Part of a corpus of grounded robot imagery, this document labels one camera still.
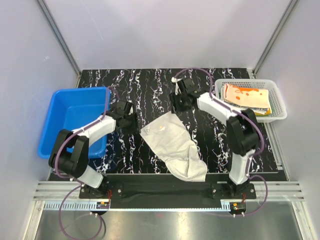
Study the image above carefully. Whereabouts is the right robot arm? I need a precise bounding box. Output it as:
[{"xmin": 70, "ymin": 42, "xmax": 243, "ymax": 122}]
[{"xmin": 169, "ymin": 77, "xmax": 264, "ymax": 199}]

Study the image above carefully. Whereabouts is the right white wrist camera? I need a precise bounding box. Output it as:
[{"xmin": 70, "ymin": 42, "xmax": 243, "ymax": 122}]
[{"xmin": 171, "ymin": 77, "xmax": 182, "ymax": 95}]

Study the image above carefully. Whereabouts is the aluminium frame rail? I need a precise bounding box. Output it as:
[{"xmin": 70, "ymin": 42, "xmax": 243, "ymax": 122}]
[{"xmin": 33, "ymin": 181, "xmax": 304, "ymax": 212}]

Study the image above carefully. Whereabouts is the green microfiber towel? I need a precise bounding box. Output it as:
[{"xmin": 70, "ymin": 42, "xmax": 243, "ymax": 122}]
[{"xmin": 219, "ymin": 83, "xmax": 273, "ymax": 116}]

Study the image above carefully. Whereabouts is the white perforated plastic basket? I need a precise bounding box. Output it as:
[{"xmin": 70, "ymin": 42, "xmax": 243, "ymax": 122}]
[{"xmin": 215, "ymin": 79, "xmax": 288, "ymax": 123}]

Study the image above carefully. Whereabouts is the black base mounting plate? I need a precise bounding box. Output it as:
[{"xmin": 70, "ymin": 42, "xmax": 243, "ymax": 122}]
[{"xmin": 79, "ymin": 173, "xmax": 257, "ymax": 211}]

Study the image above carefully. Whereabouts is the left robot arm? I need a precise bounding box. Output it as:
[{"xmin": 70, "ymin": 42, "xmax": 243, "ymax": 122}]
[{"xmin": 48, "ymin": 100, "xmax": 139, "ymax": 198}]

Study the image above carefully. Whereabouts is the blue white patterned towel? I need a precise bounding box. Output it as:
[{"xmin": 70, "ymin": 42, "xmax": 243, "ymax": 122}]
[{"xmin": 234, "ymin": 106, "xmax": 269, "ymax": 112}]

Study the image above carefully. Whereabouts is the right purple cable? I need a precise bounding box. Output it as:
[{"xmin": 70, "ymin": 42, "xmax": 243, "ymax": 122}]
[{"xmin": 173, "ymin": 67, "xmax": 268, "ymax": 217}]

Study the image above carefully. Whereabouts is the cream orange patterned towel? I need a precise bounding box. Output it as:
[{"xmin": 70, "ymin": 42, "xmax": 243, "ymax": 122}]
[{"xmin": 221, "ymin": 83, "xmax": 271, "ymax": 109}]

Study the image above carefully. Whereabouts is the grey white towel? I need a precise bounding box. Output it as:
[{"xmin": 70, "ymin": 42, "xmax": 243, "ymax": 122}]
[{"xmin": 140, "ymin": 111, "xmax": 208, "ymax": 182}]

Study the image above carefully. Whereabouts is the blue plastic bin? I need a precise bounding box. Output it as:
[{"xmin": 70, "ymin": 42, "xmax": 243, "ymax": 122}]
[{"xmin": 37, "ymin": 87, "xmax": 108, "ymax": 159}]

